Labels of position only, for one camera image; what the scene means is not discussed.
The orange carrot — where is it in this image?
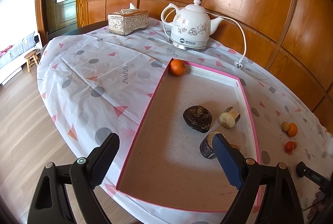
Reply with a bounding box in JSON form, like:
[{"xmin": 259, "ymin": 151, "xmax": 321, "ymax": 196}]
[{"xmin": 293, "ymin": 141, "xmax": 299, "ymax": 148}]

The dark cylinder grainy top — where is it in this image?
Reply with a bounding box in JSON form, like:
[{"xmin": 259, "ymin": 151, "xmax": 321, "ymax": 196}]
[{"xmin": 199, "ymin": 131, "xmax": 220, "ymax": 160}]

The white ceramic electric kettle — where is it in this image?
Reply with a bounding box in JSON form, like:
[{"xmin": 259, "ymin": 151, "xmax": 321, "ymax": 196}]
[{"xmin": 161, "ymin": 0, "xmax": 223, "ymax": 52}]

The ornate silver tissue box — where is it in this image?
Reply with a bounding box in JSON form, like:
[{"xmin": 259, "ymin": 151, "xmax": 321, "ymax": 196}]
[{"xmin": 108, "ymin": 3, "xmax": 149, "ymax": 36}]

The small wooden stool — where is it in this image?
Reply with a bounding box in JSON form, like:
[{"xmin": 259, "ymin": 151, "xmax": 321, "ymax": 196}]
[{"xmin": 24, "ymin": 50, "xmax": 38, "ymax": 73}]

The dark brown round cake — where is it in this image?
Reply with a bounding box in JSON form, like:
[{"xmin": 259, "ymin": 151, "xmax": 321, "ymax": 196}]
[{"xmin": 183, "ymin": 105, "xmax": 212, "ymax": 133}]

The red tomato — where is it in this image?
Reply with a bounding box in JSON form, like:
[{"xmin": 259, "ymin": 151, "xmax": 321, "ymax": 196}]
[{"xmin": 285, "ymin": 141, "xmax": 295, "ymax": 153}]

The dark cylinder cream end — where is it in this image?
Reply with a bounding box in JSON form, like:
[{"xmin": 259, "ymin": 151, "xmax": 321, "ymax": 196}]
[{"xmin": 219, "ymin": 107, "xmax": 240, "ymax": 129}]

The small yellow-green fruit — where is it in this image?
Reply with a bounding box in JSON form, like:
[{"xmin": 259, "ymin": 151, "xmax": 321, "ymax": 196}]
[{"xmin": 281, "ymin": 121, "xmax": 290, "ymax": 132}]

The white sofa with cushions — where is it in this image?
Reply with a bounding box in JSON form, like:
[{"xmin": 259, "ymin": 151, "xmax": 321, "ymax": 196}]
[{"xmin": 1, "ymin": 31, "xmax": 41, "ymax": 85}]

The patterned white tablecloth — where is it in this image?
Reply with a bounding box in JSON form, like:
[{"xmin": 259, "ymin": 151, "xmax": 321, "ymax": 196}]
[{"xmin": 37, "ymin": 19, "xmax": 332, "ymax": 223}]

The white kettle power cable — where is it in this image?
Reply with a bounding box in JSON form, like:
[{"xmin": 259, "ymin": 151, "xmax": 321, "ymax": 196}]
[{"xmin": 208, "ymin": 11, "xmax": 247, "ymax": 70}]

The orange mandarin with stem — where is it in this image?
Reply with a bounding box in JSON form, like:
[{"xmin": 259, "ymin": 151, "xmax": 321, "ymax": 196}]
[{"xmin": 169, "ymin": 59, "xmax": 186, "ymax": 76}]

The pink-rimmed white tray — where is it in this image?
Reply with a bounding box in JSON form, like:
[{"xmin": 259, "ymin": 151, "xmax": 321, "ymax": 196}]
[{"xmin": 116, "ymin": 62, "xmax": 260, "ymax": 213}]

